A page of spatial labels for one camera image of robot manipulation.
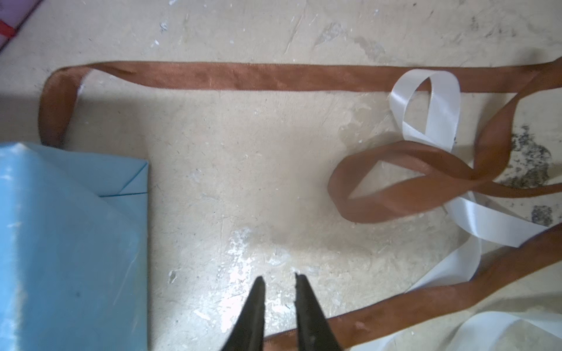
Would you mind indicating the white satin ribbon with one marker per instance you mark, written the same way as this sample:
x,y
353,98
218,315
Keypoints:
x,y
483,330

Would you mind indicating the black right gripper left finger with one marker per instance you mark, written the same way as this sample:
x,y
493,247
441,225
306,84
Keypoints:
x,y
248,331

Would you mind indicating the red satin ribbon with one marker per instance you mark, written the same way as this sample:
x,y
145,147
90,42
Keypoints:
x,y
6,30

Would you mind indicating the purple gift box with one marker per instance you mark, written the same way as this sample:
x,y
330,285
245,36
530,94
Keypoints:
x,y
15,13

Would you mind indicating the brown ribbon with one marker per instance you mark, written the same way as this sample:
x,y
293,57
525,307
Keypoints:
x,y
388,182

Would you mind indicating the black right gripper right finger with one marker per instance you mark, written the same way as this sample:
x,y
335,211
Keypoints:
x,y
313,331

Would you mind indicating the light blue gift box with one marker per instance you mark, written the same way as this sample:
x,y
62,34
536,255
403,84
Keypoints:
x,y
73,250

